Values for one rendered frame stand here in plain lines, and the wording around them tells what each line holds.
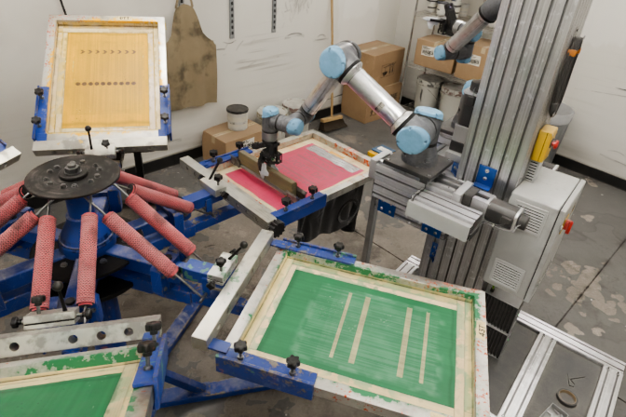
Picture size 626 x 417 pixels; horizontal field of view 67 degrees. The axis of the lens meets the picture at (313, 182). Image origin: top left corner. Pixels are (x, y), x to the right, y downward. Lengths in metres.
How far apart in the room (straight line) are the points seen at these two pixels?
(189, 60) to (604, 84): 3.76
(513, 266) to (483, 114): 0.66
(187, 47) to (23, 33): 1.19
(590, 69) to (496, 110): 3.28
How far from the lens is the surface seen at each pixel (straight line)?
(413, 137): 1.80
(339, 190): 2.27
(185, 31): 4.15
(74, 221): 1.85
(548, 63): 1.93
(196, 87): 4.29
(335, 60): 1.83
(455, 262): 2.36
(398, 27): 6.19
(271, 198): 2.23
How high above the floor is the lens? 2.16
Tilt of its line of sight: 31 degrees down
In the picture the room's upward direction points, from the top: 5 degrees clockwise
